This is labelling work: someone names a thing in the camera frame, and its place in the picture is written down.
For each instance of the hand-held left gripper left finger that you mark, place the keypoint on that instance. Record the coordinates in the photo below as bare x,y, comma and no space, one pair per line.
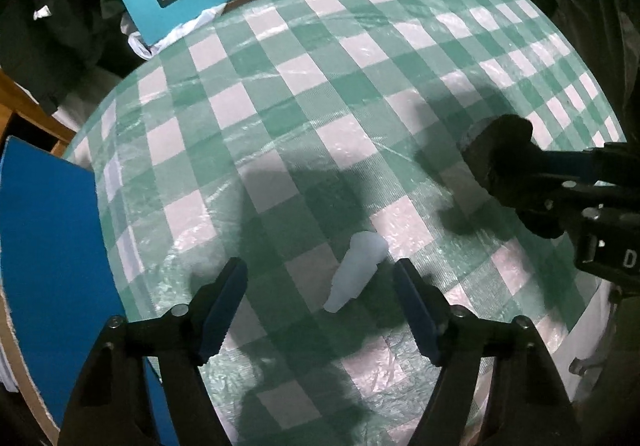
227,301

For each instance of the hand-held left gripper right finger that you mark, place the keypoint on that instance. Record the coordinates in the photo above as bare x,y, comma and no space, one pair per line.
417,306

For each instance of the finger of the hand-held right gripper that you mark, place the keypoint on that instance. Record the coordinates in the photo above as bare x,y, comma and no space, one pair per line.
540,208
575,163

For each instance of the small white plastic bottle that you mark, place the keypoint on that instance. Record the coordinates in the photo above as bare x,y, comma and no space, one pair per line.
356,271

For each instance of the cardboard box with blue rim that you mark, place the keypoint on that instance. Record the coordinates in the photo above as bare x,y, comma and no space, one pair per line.
55,266

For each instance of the green checkered tablecloth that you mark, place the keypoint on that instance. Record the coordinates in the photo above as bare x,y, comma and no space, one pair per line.
310,91

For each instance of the white plastic bag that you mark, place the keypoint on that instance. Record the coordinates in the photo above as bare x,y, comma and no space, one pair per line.
170,33

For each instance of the wooden louvered wardrobe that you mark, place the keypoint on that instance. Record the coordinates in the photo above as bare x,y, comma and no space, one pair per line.
25,116

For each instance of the black jacket with white logo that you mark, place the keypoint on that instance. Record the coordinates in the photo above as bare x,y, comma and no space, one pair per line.
50,26

